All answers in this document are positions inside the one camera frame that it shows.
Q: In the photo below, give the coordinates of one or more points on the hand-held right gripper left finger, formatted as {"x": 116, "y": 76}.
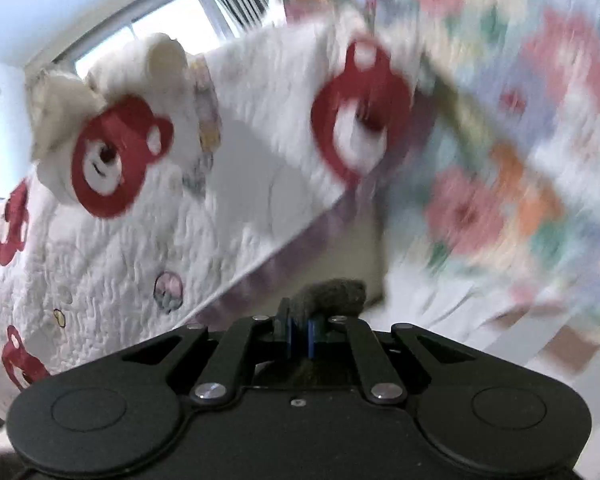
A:
{"x": 290, "y": 334}

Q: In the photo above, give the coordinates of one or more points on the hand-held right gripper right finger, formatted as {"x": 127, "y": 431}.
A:
{"x": 311, "y": 336}

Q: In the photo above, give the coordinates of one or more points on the dark grey garment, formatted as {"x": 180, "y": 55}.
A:
{"x": 330, "y": 296}

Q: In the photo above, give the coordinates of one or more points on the white checked bed sheet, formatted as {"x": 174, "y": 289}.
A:
{"x": 480, "y": 330}

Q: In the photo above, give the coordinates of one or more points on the white quilt with red bears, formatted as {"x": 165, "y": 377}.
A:
{"x": 250, "y": 160}

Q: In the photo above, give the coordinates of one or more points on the floral patchwork blanket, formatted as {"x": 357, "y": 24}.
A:
{"x": 530, "y": 135}

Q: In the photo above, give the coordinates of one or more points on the cream plush toy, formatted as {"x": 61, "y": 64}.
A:
{"x": 65, "y": 95}

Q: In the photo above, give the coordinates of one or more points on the window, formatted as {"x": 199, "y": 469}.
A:
{"x": 145, "y": 25}

